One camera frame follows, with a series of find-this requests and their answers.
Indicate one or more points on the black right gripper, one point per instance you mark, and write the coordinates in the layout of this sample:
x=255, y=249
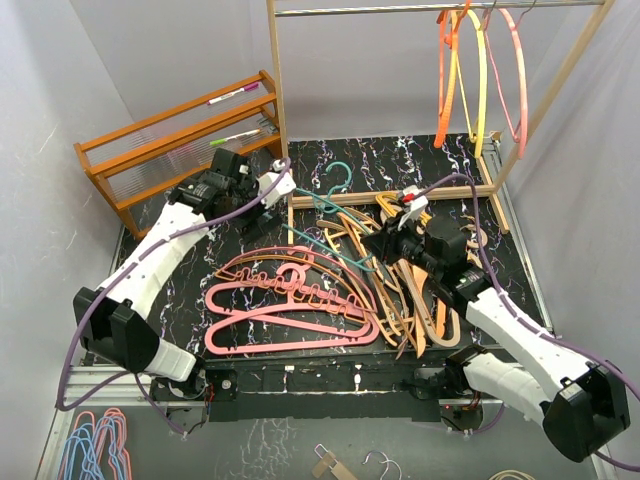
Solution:
x=392, y=235

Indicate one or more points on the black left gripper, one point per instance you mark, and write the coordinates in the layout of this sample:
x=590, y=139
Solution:
x=250, y=226

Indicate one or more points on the teal wire hanger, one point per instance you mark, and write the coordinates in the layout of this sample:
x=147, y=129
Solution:
x=327, y=206

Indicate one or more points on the thick pink plastic hanger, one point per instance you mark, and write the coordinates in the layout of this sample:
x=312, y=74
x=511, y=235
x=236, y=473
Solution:
x=289, y=281

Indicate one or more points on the beige hanger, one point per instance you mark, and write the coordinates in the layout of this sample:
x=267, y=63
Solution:
x=444, y=324

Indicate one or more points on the yellow metal hanger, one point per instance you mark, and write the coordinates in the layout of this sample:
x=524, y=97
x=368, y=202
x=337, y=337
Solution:
x=476, y=132

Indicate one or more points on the orange plastic hanger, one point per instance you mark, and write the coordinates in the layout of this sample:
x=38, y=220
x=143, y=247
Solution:
x=449, y=24

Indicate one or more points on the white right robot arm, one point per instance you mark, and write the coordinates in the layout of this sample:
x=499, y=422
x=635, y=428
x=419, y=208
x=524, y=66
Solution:
x=580, y=403

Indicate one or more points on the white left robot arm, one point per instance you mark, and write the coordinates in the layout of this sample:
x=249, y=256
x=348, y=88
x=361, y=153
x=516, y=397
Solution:
x=112, y=318

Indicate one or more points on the cream thin plastic hanger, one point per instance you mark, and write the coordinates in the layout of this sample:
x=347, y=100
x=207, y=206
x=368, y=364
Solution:
x=333, y=232

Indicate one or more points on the green capped marker pen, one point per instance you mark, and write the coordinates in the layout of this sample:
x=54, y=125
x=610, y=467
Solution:
x=237, y=137

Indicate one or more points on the orange wooden shelf rack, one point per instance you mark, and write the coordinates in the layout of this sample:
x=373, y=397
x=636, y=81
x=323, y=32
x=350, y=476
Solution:
x=135, y=163

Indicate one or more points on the purple capped marker pen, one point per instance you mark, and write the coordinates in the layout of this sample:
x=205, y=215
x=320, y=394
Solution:
x=244, y=89

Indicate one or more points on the light wooden clothes rack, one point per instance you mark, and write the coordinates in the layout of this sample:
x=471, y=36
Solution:
x=490, y=187

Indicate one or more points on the wooden clip hanger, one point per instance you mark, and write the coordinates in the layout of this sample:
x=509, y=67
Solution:
x=328, y=462

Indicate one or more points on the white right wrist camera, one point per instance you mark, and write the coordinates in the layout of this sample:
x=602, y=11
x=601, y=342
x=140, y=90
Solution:
x=413, y=204

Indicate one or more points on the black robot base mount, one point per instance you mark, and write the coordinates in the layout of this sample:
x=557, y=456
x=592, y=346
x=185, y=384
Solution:
x=370, y=384

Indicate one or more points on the blue and pink wire hangers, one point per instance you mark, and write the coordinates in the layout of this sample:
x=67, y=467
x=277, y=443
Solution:
x=96, y=447

